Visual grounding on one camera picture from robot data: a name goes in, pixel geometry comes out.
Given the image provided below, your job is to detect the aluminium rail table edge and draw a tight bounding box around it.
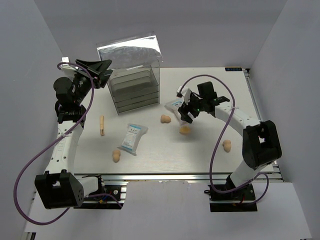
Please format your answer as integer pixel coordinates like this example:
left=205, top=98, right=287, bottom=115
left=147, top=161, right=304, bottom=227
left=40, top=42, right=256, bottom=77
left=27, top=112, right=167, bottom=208
left=74, top=172, right=283, bottom=182

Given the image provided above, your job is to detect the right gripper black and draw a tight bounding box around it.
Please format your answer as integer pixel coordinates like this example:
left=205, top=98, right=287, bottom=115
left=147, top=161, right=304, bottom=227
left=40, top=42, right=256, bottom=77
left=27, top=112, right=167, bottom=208
left=178, top=91, right=206, bottom=124

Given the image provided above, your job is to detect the white blue packet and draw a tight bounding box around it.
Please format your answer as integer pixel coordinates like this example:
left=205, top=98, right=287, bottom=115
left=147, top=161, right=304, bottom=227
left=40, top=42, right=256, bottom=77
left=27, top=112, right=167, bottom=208
left=117, top=123, right=149, bottom=156
left=164, top=98, right=190, bottom=126

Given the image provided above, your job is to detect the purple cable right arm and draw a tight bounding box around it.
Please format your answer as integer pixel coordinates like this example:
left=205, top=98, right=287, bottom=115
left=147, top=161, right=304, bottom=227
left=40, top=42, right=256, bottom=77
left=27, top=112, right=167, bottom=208
left=181, top=74, right=270, bottom=207

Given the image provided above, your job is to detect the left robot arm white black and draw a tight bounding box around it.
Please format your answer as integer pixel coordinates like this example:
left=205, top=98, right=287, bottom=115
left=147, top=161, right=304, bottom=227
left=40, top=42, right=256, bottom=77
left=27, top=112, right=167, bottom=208
left=34, top=59, right=113, bottom=209

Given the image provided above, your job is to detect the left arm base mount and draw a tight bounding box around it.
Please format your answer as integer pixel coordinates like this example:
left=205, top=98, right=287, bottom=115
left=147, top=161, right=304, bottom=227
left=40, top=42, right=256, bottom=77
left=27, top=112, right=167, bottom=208
left=74, top=175, right=124, bottom=210

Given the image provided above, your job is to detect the blue label right corner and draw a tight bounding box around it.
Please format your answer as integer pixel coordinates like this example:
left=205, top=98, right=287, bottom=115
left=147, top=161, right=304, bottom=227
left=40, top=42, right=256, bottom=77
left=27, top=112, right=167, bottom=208
left=224, top=67, right=243, bottom=72

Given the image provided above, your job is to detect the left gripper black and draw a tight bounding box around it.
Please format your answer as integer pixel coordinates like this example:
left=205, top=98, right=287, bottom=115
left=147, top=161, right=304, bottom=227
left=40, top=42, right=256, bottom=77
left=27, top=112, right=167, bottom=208
left=74, top=59, right=113, bottom=105

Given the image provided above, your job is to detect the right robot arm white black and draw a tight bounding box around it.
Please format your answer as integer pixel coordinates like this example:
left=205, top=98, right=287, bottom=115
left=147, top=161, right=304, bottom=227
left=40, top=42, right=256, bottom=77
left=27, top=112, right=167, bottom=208
left=176, top=81, right=282, bottom=200

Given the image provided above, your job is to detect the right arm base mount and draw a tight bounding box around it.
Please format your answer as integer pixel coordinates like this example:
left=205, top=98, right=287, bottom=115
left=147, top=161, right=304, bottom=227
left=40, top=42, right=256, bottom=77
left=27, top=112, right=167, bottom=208
left=204, top=184, right=258, bottom=213

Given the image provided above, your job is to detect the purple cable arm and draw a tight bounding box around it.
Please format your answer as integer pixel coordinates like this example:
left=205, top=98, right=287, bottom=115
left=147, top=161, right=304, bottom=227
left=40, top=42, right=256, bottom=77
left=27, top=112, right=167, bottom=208
left=181, top=74, right=270, bottom=207
left=13, top=62, right=123, bottom=225

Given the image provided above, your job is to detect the clear acrylic drawer organizer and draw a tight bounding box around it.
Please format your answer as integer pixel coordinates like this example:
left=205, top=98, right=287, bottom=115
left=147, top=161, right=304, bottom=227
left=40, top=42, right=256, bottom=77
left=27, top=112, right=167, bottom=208
left=96, top=31, right=163, bottom=114

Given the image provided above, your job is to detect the beige sponge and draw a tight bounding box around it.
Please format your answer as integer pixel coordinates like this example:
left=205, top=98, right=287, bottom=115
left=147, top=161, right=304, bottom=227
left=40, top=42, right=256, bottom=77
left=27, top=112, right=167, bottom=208
left=222, top=139, right=232, bottom=153
left=160, top=114, right=172, bottom=124
left=112, top=149, right=121, bottom=163
left=179, top=125, right=191, bottom=135

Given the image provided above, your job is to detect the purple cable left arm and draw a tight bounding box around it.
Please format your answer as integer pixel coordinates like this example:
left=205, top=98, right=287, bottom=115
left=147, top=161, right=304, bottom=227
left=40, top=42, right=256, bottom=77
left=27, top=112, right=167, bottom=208
left=13, top=62, right=123, bottom=225

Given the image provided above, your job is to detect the beige makeup stick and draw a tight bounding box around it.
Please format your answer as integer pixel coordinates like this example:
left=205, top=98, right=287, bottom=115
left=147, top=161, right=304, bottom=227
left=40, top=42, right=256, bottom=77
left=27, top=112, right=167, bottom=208
left=99, top=115, right=105, bottom=136

